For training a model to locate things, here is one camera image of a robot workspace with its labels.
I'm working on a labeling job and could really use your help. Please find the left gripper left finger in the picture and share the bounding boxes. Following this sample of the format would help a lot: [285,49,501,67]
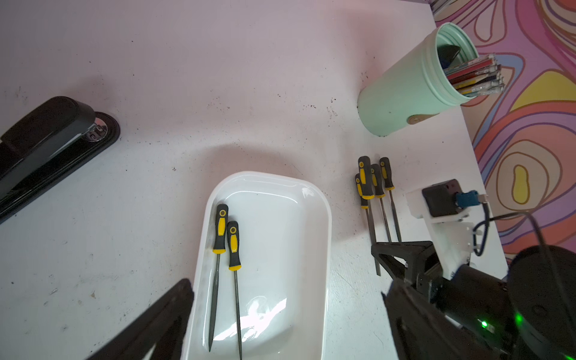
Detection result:
[89,278,194,359]

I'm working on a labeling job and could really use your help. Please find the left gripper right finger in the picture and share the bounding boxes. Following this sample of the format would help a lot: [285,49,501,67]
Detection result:
[382,280,495,360]

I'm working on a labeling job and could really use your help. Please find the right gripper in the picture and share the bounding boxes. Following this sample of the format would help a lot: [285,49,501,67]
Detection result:
[371,241,446,297]

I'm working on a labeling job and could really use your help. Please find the file tool four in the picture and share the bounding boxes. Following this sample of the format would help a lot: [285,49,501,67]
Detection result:
[354,173,382,278]

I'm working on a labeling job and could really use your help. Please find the file tool five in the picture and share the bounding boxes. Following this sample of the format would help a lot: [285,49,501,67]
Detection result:
[227,220,243,360]

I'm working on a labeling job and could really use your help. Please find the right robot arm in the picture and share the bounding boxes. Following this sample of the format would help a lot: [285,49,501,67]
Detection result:
[371,241,575,359]

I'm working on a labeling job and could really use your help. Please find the white plastic storage box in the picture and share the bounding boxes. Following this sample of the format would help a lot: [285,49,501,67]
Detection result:
[182,171,332,359]

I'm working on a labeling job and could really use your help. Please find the file tool six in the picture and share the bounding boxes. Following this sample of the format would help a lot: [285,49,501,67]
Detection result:
[208,203,229,351]

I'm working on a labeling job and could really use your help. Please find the green pen cup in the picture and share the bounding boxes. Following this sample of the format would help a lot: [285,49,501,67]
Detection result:
[357,22,479,137]

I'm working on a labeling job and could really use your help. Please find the pens in cup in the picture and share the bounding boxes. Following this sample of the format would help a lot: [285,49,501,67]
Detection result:
[444,54,506,98]

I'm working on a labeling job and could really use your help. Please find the black stapler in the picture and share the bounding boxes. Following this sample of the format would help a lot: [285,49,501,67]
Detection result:
[1,96,121,222]

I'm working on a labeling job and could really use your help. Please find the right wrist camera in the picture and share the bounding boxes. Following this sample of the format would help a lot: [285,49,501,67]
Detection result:
[406,179,490,280]

